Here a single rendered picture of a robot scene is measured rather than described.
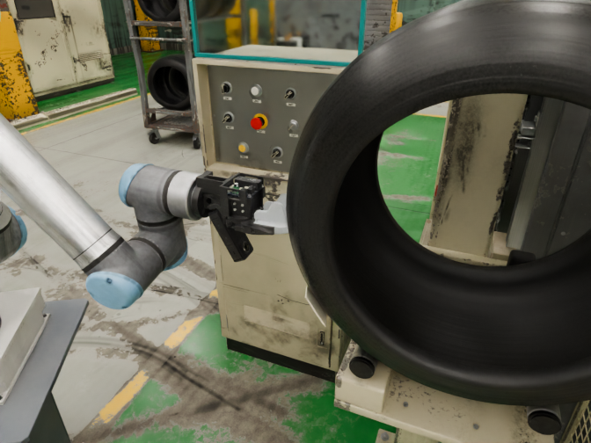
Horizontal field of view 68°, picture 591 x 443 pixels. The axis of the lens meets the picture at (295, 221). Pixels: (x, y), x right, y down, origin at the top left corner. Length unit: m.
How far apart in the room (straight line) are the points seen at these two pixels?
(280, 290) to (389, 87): 1.28
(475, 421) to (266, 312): 1.10
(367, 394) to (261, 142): 0.95
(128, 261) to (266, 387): 1.21
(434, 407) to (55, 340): 1.02
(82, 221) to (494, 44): 0.68
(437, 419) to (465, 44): 0.62
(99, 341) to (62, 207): 1.52
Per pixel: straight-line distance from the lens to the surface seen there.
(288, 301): 1.72
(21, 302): 1.44
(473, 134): 0.94
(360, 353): 0.79
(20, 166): 0.85
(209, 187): 0.80
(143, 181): 0.87
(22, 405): 1.29
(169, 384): 2.02
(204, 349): 2.13
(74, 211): 0.84
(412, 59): 0.52
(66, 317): 1.50
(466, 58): 0.51
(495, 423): 0.91
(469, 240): 1.03
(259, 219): 0.77
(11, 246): 1.38
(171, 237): 0.92
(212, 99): 1.56
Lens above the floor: 1.48
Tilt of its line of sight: 29 degrees down
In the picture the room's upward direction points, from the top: straight up
